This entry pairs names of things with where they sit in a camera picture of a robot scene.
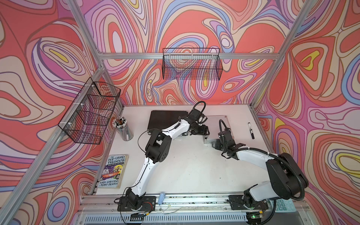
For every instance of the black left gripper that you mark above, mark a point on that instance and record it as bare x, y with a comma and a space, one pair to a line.
203, 131

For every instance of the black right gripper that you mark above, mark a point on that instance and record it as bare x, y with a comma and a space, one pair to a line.
217, 146

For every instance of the silver poker set case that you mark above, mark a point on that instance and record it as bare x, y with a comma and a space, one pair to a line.
213, 126

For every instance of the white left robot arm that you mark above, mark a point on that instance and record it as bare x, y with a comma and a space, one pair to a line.
156, 151

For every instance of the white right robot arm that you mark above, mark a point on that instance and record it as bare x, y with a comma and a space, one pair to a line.
286, 179

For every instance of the black poker set case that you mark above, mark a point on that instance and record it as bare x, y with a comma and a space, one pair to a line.
162, 119

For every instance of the black marker pen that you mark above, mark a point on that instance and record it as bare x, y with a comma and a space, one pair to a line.
251, 131

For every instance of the clear plastic pencil jar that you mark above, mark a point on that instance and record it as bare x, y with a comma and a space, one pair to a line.
121, 125

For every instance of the small blue cylinder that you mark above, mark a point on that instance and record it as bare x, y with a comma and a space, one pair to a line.
161, 198

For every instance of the light green calculator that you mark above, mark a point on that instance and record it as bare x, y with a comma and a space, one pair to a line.
285, 206

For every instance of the treehouse children's book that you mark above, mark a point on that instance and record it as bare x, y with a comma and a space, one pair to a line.
112, 174

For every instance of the black wire basket back wall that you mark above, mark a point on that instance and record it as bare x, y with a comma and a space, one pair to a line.
191, 63

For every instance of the black wire basket wall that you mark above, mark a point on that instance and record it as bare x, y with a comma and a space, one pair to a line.
90, 112
191, 63

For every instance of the black wire basket left wall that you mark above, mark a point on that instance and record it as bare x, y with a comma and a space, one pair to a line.
90, 112

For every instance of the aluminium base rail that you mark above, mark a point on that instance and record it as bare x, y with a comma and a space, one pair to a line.
189, 209

